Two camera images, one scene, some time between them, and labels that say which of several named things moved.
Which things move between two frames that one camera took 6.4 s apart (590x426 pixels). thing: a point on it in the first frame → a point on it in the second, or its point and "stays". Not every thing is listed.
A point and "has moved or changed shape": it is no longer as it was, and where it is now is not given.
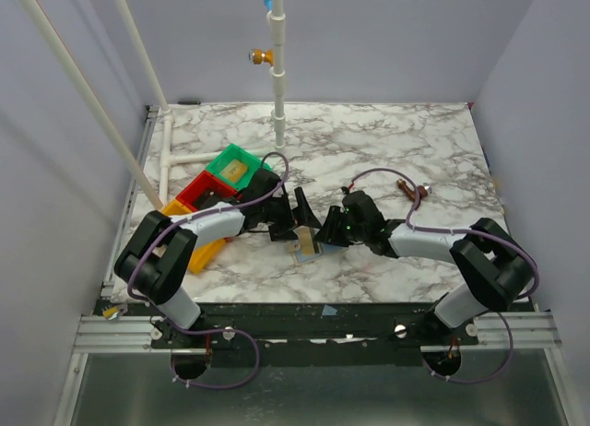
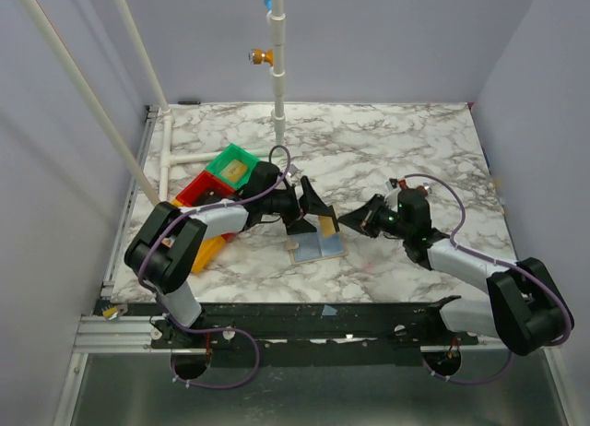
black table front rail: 312,334 stays
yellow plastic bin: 204,252 stays
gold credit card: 306,241 has moved or changed shape
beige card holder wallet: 293,246 stays
